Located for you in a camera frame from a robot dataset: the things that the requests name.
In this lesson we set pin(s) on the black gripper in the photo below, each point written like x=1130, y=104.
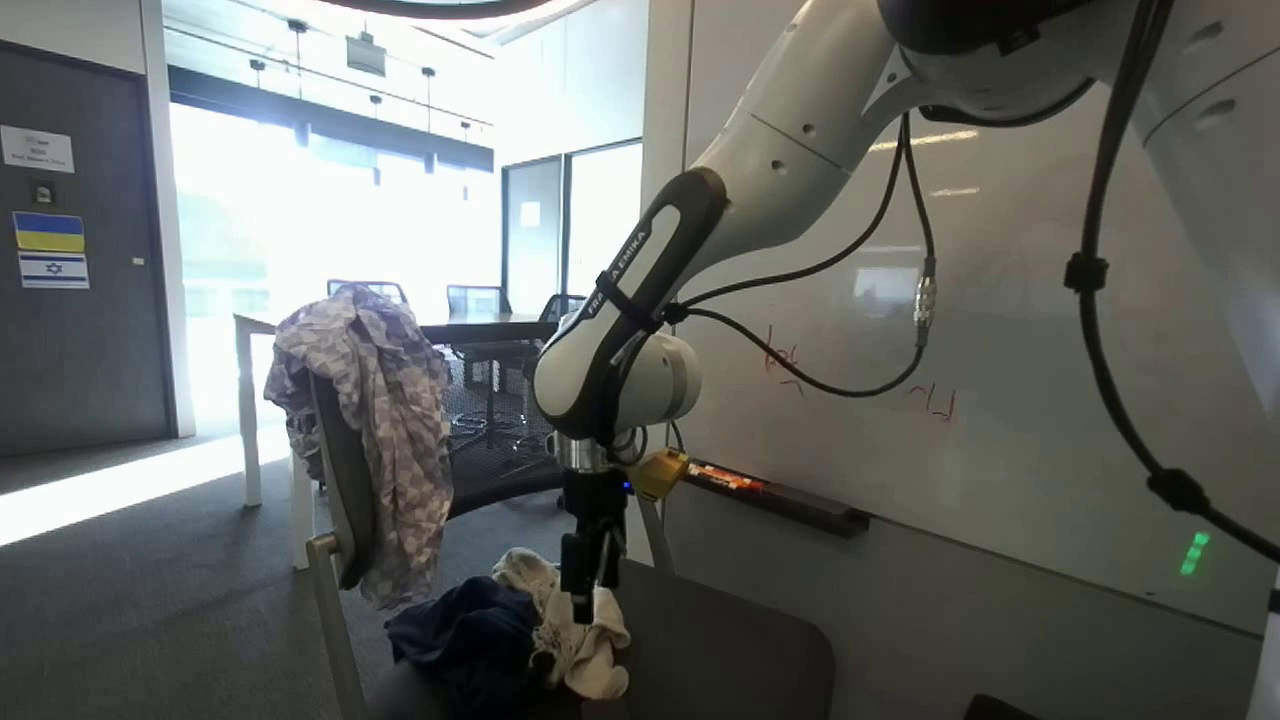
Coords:
x=593, y=500

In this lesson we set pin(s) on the cream towel cloth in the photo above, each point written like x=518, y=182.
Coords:
x=572, y=655

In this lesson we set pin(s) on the purple white checked cloth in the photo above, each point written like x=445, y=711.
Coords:
x=384, y=427

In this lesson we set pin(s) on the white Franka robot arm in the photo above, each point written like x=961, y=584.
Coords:
x=785, y=146

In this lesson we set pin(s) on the dark blue cloth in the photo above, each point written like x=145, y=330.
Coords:
x=463, y=641

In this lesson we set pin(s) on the black mesh back chair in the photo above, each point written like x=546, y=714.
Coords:
x=735, y=655

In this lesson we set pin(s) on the black whiteboard marker tray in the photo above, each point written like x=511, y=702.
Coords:
x=827, y=514

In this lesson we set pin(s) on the white meeting table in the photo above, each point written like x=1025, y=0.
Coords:
x=248, y=402

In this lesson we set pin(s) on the dark grey door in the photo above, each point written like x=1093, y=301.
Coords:
x=82, y=362

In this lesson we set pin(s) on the hanging ceiling sign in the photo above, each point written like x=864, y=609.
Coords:
x=366, y=55

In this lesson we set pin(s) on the round ceiling lamp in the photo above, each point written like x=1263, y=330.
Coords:
x=434, y=4

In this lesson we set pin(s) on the green indicator light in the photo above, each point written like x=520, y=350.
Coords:
x=1197, y=555

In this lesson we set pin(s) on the blue yellow flag poster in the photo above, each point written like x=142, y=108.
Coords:
x=49, y=248

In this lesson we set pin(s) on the white door sign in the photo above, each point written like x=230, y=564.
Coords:
x=36, y=149

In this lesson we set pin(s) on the yellowish wrist camera box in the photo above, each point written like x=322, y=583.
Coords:
x=661, y=474

